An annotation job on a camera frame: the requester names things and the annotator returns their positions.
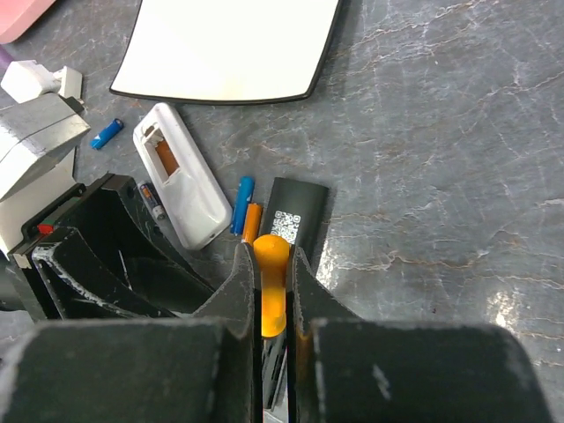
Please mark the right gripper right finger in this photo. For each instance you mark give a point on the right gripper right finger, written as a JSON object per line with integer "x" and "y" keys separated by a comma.
{"x": 342, "y": 368}

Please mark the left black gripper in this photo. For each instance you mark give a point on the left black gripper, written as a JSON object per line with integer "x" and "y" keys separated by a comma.
{"x": 96, "y": 252}

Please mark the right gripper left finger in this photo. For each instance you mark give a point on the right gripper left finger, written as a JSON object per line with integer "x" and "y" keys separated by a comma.
{"x": 196, "y": 369}

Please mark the black battery with orange band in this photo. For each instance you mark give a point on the black battery with orange band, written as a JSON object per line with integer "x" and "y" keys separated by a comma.
{"x": 152, "y": 200}

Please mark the wide white remote control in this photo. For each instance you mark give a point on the wide white remote control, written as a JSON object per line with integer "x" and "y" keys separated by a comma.
{"x": 195, "y": 203}

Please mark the blue battery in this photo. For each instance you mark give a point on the blue battery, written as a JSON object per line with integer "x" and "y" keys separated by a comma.
{"x": 241, "y": 204}
{"x": 107, "y": 134}

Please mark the orange handled screwdriver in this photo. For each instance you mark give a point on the orange handled screwdriver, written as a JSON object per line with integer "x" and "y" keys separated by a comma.
{"x": 272, "y": 254}

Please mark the black remote control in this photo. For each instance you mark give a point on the black remote control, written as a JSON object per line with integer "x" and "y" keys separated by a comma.
{"x": 295, "y": 212}

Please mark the white square plate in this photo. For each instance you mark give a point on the white square plate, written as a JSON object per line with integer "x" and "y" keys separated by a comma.
{"x": 226, "y": 52}

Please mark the pink three-tier shelf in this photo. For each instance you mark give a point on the pink three-tier shelf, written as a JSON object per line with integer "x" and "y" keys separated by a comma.
{"x": 18, "y": 15}

